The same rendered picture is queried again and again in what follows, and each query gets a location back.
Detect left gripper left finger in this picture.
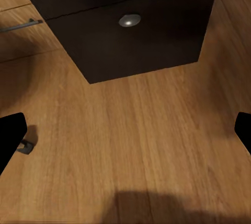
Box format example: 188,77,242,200
0,112,27,175

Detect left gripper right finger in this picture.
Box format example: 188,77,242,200
234,112,251,154

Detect swivel chair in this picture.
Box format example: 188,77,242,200
16,139,34,155

